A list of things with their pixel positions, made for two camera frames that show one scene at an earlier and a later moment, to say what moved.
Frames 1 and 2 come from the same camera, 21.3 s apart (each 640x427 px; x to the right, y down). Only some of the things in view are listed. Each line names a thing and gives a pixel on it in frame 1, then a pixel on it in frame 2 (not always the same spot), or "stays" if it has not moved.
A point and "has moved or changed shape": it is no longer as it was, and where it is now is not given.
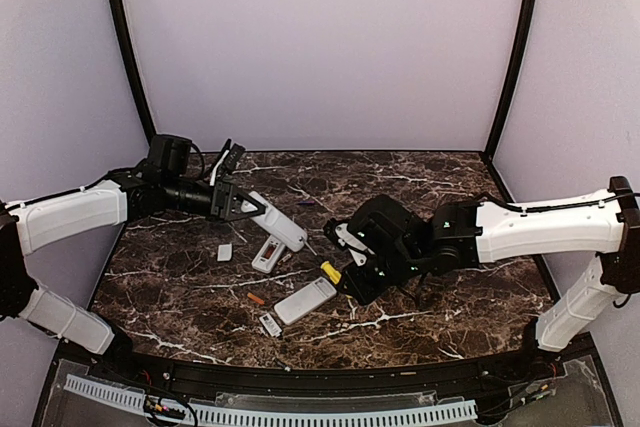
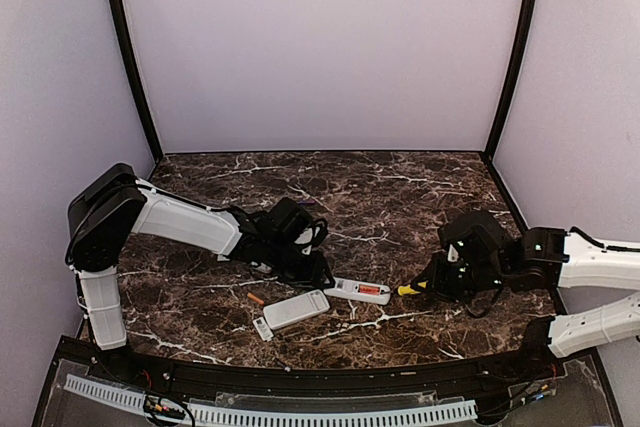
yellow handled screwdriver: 326,266 has moved or changed shape
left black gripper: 223,201 to 312,277
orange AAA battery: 256,298 stays
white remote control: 305,300 has moved or changed shape
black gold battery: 286,368 stays
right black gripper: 353,285 to 436,281
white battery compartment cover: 270,324 has moved or changed shape
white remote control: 277,224 has moved or changed shape
